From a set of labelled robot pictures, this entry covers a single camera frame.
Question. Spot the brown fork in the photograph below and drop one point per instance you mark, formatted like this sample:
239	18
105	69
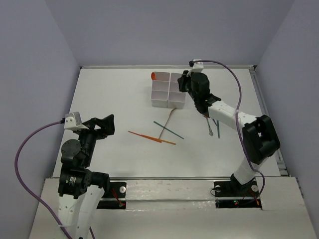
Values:
167	121

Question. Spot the yellow-orange chopstick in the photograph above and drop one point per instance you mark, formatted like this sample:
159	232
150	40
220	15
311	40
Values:
169	142

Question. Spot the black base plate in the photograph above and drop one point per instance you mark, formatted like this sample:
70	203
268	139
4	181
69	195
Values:
228	197
115	198

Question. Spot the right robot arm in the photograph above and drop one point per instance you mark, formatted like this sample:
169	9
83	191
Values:
257	135

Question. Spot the orange spoon in container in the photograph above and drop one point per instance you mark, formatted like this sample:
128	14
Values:
153	76

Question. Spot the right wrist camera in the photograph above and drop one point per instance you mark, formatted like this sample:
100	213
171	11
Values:
196	65

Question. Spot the white left divided container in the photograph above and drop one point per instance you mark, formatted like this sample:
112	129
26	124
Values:
160	88

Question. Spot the orange chopstick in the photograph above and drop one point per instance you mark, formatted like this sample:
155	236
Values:
146	136

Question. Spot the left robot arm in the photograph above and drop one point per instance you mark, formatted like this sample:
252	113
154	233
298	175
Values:
80	189

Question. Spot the white divided container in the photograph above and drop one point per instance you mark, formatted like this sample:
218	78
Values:
160	88
176	99

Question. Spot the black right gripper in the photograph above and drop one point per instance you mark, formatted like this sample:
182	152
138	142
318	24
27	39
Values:
183	79

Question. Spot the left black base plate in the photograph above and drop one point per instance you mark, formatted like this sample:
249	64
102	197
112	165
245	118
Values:
115	198

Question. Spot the teal chopstick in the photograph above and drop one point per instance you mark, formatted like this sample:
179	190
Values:
165	128

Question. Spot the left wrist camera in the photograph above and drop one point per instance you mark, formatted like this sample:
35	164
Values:
73	122

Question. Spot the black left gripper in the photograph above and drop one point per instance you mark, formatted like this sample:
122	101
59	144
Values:
97	128

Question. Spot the white right divided container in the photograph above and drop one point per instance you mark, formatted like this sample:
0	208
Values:
176	99

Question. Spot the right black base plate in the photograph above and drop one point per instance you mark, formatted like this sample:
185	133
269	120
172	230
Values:
228	197

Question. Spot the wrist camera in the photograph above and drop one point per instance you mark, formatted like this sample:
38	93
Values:
196	65
73	122

